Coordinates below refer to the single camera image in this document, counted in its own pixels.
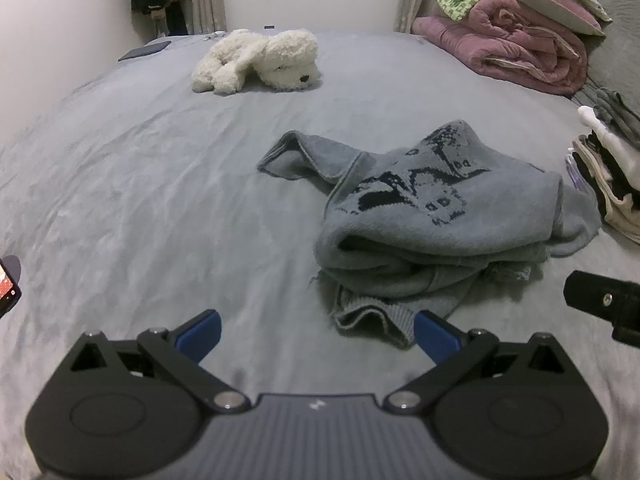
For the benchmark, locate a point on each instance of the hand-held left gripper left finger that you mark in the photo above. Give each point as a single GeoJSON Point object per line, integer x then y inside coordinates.
{"type": "Point", "coordinates": [200, 335]}

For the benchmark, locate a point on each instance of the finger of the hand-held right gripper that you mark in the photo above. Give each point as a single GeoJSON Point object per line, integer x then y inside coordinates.
{"type": "Point", "coordinates": [595, 295]}

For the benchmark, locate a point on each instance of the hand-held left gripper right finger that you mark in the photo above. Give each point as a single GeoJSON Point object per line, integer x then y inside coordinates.
{"type": "Point", "coordinates": [435, 337]}

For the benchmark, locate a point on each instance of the grey knitted sweater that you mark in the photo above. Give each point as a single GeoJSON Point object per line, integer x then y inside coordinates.
{"type": "Point", "coordinates": [440, 230]}

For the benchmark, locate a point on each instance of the folded beige garment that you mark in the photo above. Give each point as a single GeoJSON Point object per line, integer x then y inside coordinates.
{"type": "Point", "coordinates": [622, 215]}

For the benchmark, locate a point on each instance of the folded black garment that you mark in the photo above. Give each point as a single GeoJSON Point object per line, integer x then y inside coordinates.
{"type": "Point", "coordinates": [590, 175]}

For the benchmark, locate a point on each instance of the purple cloth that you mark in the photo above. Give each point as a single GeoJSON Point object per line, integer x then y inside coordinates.
{"type": "Point", "coordinates": [574, 172]}

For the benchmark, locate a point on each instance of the folded white garment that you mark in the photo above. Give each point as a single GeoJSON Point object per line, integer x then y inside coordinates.
{"type": "Point", "coordinates": [620, 152]}

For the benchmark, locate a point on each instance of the grey bed sheet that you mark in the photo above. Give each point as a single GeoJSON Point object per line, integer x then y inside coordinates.
{"type": "Point", "coordinates": [150, 185]}

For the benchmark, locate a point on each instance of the folded grey garment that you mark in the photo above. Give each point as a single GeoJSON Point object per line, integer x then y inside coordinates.
{"type": "Point", "coordinates": [617, 110]}

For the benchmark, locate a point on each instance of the smartphone with lit screen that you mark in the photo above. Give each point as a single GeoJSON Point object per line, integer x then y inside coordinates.
{"type": "Point", "coordinates": [7, 285]}

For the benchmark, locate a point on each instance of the pink quilt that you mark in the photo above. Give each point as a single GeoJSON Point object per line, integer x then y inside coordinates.
{"type": "Point", "coordinates": [515, 45]}

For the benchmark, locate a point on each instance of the grey upholstered headboard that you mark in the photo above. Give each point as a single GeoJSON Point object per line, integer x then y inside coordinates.
{"type": "Point", "coordinates": [617, 20]}

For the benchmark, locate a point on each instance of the dark flat tablet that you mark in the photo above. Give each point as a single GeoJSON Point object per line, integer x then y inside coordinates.
{"type": "Point", "coordinates": [147, 50]}

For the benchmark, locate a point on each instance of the pink pillow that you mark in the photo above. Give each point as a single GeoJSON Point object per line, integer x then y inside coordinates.
{"type": "Point", "coordinates": [555, 7]}

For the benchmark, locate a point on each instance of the white plush dog toy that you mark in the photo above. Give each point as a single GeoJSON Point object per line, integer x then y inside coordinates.
{"type": "Point", "coordinates": [280, 55]}

